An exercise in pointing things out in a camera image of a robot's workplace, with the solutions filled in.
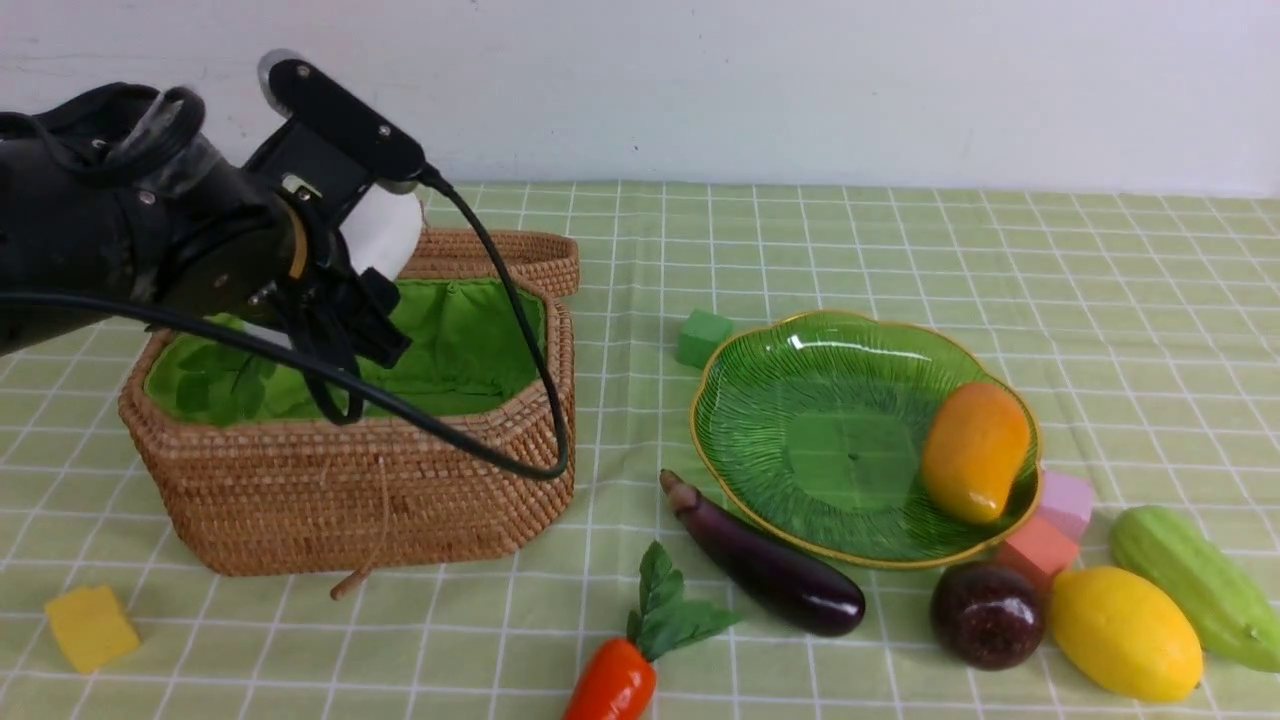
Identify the coral foam block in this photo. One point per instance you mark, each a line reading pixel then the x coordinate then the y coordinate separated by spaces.
pixel 1038 551

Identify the pink foam cube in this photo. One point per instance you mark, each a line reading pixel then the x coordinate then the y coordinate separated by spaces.
pixel 1066 503

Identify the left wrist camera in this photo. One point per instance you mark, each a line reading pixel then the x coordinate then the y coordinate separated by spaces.
pixel 299 91

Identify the green checkered tablecloth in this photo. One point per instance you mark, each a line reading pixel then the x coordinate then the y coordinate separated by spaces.
pixel 1142 329

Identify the woven wicker basket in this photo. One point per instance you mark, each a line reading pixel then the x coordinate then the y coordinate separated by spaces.
pixel 256 482

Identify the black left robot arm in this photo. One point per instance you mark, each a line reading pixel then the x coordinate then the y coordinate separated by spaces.
pixel 115 204

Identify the orange toy mango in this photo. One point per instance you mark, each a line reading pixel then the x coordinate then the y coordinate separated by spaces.
pixel 974 451

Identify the green glass leaf plate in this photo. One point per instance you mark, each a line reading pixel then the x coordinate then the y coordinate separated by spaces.
pixel 814 429

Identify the dark red passion fruit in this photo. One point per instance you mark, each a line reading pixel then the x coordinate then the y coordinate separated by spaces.
pixel 987 615

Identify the orange toy carrot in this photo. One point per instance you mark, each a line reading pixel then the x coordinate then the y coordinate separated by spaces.
pixel 620 680

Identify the yellow toy lemon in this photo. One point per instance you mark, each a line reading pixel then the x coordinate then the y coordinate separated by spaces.
pixel 1125 634

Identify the yellow foam block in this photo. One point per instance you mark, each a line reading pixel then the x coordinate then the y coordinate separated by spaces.
pixel 91 627

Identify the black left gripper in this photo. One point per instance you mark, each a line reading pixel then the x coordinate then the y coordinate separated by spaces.
pixel 329 309

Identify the white toy radish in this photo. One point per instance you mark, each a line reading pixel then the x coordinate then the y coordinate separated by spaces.
pixel 382 231

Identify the light green toy gourd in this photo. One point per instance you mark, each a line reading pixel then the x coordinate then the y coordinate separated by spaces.
pixel 1232 616

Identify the green foam cube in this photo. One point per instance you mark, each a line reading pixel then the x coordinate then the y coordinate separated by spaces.
pixel 700 335

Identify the purple toy eggplant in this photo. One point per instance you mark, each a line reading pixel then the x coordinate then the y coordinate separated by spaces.
pixel 794 586

